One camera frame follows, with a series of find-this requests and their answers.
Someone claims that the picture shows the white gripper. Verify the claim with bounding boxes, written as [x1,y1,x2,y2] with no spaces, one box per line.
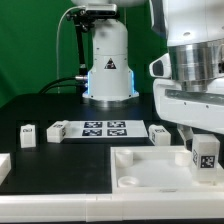
[153,78,224,149]

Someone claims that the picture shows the white square tabletop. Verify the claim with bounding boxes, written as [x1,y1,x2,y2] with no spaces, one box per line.
[111,146,224,193]

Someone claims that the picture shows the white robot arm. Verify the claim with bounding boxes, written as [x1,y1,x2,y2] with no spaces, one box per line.
[71,0,224,140]

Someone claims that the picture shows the white obstacle fence front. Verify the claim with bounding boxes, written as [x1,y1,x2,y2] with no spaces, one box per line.
[0,192,224,223]

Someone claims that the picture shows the white marker sheet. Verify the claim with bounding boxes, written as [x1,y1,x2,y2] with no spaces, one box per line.
[66,120,148,139]

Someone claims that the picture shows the white fence left piece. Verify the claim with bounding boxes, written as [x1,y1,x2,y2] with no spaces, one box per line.
[0,153,11,185]

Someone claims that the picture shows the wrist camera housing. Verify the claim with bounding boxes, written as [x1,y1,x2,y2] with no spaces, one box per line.
[149,53,171,79]

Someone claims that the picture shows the black cables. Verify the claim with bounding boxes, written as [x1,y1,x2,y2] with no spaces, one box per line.
[38,76,88,95]

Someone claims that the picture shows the mounted depth camera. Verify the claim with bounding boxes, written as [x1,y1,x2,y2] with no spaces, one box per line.
[85,4,117,16]

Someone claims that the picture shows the black camera stand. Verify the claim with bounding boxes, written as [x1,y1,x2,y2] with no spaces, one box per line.
[66,10,94,94]

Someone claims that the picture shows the grey cable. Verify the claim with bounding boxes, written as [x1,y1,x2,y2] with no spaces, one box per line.
[55,5,84,94]

